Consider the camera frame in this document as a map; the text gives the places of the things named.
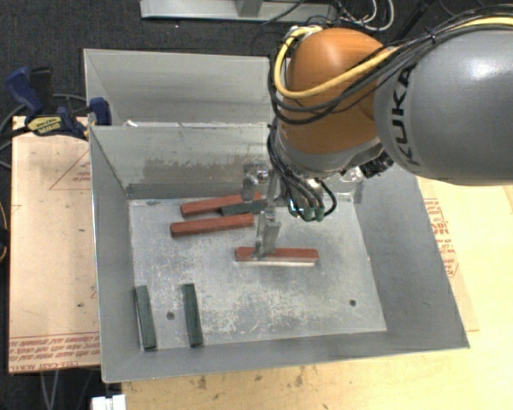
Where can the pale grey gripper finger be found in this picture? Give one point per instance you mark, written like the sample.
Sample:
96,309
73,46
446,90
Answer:
259,241
272,237

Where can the red-brown flat block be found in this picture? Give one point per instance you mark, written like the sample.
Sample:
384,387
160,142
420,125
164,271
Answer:
201,206
295,253
209,225

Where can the dark green flat block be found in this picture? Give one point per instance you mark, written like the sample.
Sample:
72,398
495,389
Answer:
241,208
193,314
146,318

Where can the grey metal bin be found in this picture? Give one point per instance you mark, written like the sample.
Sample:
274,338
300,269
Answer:
261,306

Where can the brown cardboard board, red print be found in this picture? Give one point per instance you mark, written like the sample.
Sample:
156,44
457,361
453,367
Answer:
47,250

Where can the black cylinder on white bracket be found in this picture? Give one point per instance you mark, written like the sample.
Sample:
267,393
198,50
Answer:
375,165

